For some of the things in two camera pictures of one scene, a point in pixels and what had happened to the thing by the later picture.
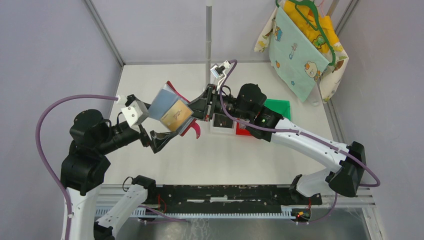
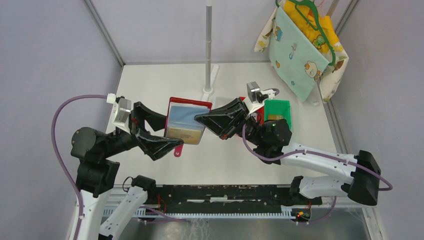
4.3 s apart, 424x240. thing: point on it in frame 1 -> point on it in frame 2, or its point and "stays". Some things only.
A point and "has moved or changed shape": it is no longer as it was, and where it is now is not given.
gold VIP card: [176, 115] -> [188, 136]
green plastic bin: [282, 107] stays
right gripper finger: [207, 93] -> [236, 103]
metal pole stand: [208, 31] stays
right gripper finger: [199, 108] -> [222, 124]
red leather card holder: [174, 109] has moved or changed shape
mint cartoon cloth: [295, 57] stays
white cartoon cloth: [328, 81] stays
